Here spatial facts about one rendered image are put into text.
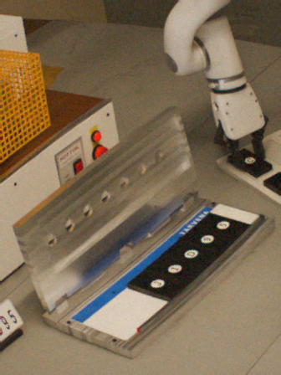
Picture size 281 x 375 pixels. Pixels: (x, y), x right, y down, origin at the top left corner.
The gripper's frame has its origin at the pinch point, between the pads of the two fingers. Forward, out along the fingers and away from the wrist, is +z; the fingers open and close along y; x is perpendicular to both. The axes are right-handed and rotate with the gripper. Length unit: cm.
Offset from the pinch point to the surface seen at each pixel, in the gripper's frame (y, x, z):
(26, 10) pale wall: 52, 216, -13
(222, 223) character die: -19.0, -14.7, 3.3
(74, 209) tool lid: -44.5, -12.3, -10.5
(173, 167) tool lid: -20.3, -4.3, -6.3
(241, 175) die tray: -3.9, -1.0, 2.7
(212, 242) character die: -23.9, -18.0, 4.1
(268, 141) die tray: 9.7, 5.2, 1.4
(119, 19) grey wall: 103, 233, 12
